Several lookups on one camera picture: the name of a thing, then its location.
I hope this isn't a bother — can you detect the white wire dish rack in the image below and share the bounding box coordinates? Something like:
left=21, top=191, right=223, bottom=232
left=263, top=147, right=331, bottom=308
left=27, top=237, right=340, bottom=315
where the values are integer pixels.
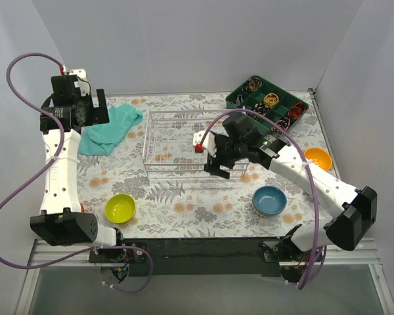
left=141, top=110, right=253, bottom=180

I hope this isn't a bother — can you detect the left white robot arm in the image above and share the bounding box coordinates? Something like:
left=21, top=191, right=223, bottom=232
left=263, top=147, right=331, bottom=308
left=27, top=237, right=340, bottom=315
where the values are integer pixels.
left=30, top=69, right=127, bottom=263

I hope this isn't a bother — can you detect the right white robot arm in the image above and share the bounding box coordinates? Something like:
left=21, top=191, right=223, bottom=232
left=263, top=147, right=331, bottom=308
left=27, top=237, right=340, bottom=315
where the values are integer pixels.
left=192, top=110, right=378, bottom=261

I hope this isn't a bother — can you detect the grey black folded sock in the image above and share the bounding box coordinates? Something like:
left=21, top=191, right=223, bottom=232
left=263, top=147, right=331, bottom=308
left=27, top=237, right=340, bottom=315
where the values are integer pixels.
left=235, top=94, right=246, bottom=107

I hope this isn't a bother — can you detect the aluminium frame rail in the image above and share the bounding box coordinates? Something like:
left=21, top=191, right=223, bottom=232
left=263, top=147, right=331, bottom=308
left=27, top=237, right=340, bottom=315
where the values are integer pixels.
left=30, top=238, right=382, bottom=266

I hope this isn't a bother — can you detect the floral patterned table mat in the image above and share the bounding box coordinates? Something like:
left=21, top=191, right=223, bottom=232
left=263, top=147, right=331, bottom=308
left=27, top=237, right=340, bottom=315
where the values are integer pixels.
left=77, top=94, right=331, bottom=238

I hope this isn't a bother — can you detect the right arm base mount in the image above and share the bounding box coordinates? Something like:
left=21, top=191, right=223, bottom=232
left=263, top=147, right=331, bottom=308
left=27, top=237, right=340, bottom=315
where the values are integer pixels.
left=259, top=224, right=311, bottom=284

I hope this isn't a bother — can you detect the pink black rolled sock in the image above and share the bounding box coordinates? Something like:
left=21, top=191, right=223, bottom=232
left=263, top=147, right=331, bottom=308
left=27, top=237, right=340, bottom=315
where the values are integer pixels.
left=271, top=117, right=291, bottom=133

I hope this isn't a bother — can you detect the teal cloth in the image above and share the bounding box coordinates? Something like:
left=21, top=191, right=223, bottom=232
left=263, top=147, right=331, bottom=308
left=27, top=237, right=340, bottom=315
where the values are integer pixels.
left=78, top=104, right=143, bottom=156

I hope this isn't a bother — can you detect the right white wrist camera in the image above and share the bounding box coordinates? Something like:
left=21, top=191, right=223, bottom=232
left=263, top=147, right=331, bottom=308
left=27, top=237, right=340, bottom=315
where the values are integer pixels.
left=192, top=131, right=217, bottom=158

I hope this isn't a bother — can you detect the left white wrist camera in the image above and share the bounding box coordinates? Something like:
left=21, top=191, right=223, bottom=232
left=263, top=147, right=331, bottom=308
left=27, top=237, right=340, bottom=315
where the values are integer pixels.
left=62, top=66, right=91, bottom=96

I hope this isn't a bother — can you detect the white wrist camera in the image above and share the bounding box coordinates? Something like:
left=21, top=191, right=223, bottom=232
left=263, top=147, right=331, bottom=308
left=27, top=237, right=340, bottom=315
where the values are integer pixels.
left=62, top=66, right=91, bottom=96
left=192, top=131, right=217, bottom=158

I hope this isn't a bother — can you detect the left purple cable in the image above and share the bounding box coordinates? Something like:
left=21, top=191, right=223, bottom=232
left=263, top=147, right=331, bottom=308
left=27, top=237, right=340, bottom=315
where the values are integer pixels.
left=0, top=52, right=154, bottom=294

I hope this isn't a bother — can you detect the red black rolled sock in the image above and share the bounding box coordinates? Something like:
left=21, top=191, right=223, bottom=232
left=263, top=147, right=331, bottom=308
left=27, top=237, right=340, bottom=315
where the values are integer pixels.
left=286, top=101, right=307, bottom=121

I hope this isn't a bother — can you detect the orange yellow bowl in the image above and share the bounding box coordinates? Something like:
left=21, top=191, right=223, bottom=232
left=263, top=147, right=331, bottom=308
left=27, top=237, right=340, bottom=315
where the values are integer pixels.
left=304, top=148, right=333, bottom=171

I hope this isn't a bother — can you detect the blue ceramic bowl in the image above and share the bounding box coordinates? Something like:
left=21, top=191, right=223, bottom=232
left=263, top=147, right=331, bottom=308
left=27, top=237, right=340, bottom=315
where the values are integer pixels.
left=252, top=186, right=287, bottom=217

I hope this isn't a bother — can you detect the black white rolled sock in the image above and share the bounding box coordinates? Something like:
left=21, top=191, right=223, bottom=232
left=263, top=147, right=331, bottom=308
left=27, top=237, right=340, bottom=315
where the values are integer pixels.
left=249, top=102, right=270, bottom=121

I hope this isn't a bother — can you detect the green divided organizer tray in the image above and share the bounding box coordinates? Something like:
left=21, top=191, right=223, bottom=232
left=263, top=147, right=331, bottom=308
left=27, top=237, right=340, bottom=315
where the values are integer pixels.
left=225, top=75, right=309, bottom=131

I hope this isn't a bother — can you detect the yellow rolled sock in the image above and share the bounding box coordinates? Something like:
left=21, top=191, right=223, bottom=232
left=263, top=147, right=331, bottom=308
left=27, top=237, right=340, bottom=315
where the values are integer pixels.
left=263, top=93, right=280, bottom=108

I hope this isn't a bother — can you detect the brown patterned rolled sock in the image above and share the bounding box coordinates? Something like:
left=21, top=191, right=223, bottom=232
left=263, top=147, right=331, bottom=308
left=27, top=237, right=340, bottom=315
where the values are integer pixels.
left=243, top=76, right=263, bottom=94

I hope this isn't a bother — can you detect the lime green bowl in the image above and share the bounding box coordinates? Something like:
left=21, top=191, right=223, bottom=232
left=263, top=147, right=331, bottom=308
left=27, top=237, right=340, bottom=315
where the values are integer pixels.
left=104, top=194, right=136, bottom=224

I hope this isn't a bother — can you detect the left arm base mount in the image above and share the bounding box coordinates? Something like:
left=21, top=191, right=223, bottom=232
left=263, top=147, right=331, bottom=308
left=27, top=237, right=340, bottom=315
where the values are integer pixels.
left=87, top=242, right=150, bottom=284

